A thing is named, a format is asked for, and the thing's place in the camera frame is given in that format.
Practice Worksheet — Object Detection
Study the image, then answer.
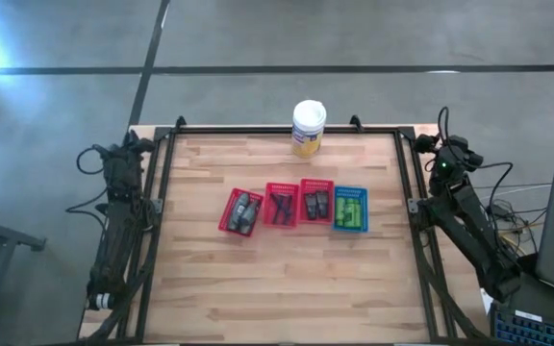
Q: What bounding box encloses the red plastic basket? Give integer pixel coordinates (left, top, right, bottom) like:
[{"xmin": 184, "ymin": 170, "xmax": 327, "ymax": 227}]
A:
[
  {"xmin": 262, "ymin": 182, "xmax": 301, "ymax": 229},
  {"xmin": 217, "ymin": 187, "xmax": 264, "ymax": 237},
  {"xmin": 298, "ymin": 178, "xmax": 336, "ymax": 226}
]

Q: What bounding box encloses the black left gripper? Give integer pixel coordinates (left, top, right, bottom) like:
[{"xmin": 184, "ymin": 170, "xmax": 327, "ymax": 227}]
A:
[{"xmin": 105, "ymin": 129, "xmax": 157, "ymax": 178}]

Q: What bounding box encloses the white-lidded yellow wipes canister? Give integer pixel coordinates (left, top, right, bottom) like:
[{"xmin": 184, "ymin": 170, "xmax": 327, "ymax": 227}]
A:
[{"xmin": 290, "ymin": 99, "xmax": 328, "ymax": 160}]

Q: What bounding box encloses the white cable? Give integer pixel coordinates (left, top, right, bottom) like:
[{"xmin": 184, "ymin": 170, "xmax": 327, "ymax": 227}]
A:
[{"xmin": 473, "ymin": 182, "xmax": 553, "ymax": 191}]

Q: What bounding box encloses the yellow cable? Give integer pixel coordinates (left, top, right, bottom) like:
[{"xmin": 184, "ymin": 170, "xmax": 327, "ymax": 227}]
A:
[{"xmin": 497, "ymin": 225, "xmax": 523, "ymax": 246}]

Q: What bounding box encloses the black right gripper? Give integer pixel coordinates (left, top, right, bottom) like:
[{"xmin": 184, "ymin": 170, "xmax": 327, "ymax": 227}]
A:
[{"xmin": 414, "ymin": 134, "xmax": 484, "ymax": 172}]

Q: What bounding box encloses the blue plastic basket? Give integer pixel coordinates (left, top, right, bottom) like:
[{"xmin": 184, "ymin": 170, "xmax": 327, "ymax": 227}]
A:
[{"xmin": 332, "ymin": 185, "xmax": 369, "ymax": 234}]

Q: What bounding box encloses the black keyboard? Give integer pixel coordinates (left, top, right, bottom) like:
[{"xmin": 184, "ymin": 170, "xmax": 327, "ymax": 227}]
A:
[{"xmin": 491, "ymin": 306, "xmax": 554, "ymax": 346}]

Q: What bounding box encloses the black floor stand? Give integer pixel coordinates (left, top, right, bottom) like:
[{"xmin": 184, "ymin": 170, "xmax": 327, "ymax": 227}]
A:
[{"xmin": 0, "ymin": 206, "xmax": 47, "ymax": 254}]

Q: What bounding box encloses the grey toiletry bottle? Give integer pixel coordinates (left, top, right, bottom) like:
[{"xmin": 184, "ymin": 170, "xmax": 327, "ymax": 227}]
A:
[
  {"xmin": 239, "ymin": 199, "xmax": 262, "ymax": 235},
  {"xmin": 227, "ymin": 192, "xmax": 251, "ymax": 232}
]

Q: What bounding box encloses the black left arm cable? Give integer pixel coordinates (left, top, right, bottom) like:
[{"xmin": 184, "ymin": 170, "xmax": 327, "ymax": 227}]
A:
[{"xmin": 64, "ymin": 142, "xmax": 113, "ymax": 230}]

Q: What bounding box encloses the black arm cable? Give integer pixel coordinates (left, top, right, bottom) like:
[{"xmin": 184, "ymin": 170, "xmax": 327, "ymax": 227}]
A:
[
  {"xmin": 436, "ymin": 105, "xmax": 515, "ymax": 232},
  {"xmin": 64, "ymin": 142, "xmax": 113, "ymax": 230}
]

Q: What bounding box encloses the black table frame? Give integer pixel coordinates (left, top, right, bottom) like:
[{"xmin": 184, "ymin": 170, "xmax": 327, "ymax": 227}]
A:
[{"xmin": 77, "ymin": 114, "xmax": 492, "ymax": 346}]

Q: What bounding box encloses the black box with white label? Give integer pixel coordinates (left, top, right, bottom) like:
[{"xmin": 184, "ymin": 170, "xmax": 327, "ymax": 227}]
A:
[{"xmin": 507, "ymin": 272, "xmax": 554, "ymax": 328}]

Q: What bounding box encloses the black flat base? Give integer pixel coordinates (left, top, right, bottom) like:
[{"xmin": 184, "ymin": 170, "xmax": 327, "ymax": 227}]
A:
[{"xmin": 516, "ymin": 252, "xmax": 541, "ymax": 276}]

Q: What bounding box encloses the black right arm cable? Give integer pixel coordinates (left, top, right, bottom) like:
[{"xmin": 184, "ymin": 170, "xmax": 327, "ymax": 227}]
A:
[{"xmin": 436, "ymin": 105, "xmax": 515, "ymax": 232}]

